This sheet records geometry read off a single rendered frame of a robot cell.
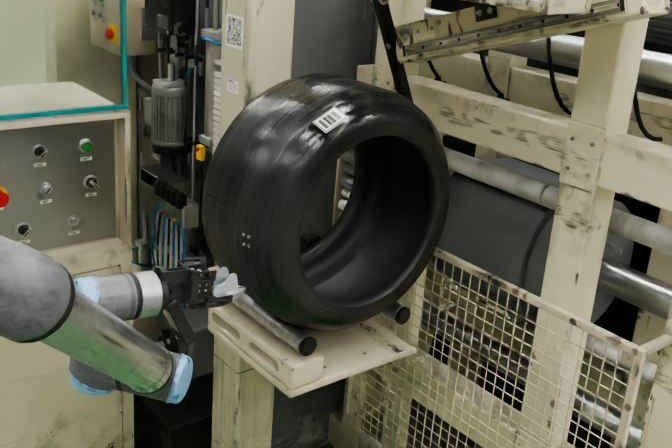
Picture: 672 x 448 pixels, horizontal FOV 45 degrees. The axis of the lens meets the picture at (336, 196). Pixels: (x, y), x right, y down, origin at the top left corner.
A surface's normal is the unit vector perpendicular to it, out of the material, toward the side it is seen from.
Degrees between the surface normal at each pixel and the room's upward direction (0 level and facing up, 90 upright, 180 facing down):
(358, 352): 0
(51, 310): 90
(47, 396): 92
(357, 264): 35
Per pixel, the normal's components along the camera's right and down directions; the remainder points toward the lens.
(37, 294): 0.77, 0.04
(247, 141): -0.59, -0.43
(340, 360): 0.07, -0.94
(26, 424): 0.63, 0.29
